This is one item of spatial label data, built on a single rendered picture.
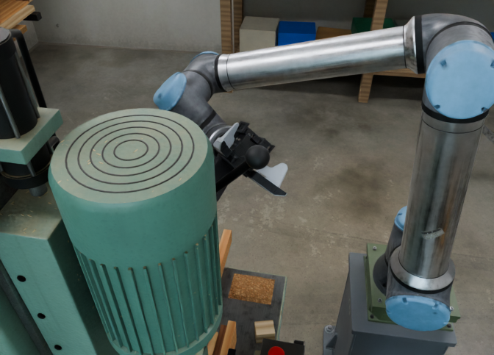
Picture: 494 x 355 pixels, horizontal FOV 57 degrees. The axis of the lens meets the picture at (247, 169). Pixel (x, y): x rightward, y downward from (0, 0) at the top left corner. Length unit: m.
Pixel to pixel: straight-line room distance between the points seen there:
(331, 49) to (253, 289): 0.56
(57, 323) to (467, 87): 0.72
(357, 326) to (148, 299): 1.02
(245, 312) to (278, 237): 1.36
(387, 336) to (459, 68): 0.92
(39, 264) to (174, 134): 0.23
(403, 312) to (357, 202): 1.49
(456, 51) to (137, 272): 0.61
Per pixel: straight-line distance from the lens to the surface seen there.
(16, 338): 0.74
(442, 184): 0.97
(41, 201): 0.60
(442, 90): 0.84
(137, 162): 0.48
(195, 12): 4.00
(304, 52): 1.02
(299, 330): 2.10
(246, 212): 2.52
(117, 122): 0.55
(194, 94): 1.01
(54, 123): 0.56
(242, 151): 0.85
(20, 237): 0.57
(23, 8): 3.71
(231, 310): 1.07
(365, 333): 1.49
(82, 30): 4.44
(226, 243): 1.13
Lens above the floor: 1.80
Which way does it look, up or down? 40 degrees down
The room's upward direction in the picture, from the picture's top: straight up
